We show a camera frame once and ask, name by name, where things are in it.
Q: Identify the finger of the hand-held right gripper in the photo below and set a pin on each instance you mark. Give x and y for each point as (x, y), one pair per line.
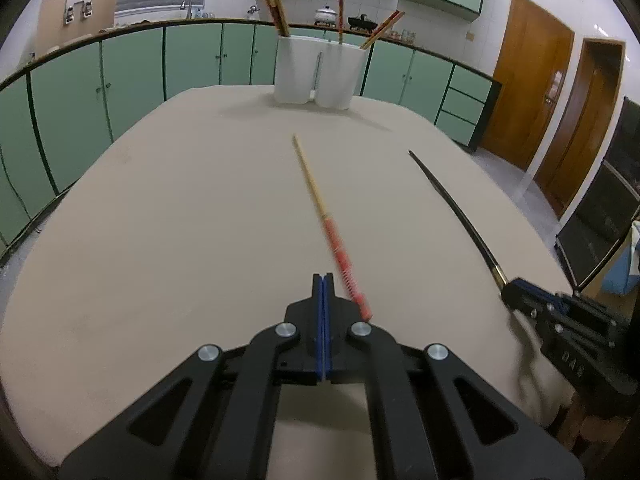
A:
(527, 300)

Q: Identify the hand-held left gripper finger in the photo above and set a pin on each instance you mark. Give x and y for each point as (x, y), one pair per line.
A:
(330, 320)
(319, 320)

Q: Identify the white plastic utensil container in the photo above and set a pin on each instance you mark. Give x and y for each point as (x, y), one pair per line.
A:
(295, 70)
(342, 77)

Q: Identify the black glass cabinet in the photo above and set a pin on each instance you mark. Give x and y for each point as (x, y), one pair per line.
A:
(605, 200)

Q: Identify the wooden door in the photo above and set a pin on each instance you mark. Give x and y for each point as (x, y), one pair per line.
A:
(525, 80)
(582, 130)

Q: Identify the beige tablecloth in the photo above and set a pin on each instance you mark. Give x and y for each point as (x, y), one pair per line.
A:
(150, 235)

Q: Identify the glass jars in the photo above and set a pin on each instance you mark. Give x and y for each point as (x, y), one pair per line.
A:
(402, 36)

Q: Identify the black wok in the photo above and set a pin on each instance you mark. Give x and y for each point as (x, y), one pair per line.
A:
(361, 22)

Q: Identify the white cooking pot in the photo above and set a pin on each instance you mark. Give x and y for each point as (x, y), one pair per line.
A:
(326, 15)

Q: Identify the green base cabinets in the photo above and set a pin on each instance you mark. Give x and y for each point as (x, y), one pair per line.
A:
(135, 70)

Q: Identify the metal kettle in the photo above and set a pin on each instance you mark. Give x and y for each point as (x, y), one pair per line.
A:
(253, 12)

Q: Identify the metal faucet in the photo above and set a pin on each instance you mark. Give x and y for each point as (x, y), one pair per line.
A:
(188, 2)

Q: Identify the white device on cardboard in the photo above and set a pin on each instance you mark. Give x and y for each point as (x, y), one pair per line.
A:
(79, 5)

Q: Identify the cardboard panel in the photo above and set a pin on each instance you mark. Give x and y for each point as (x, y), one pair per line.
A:
(52, 20)

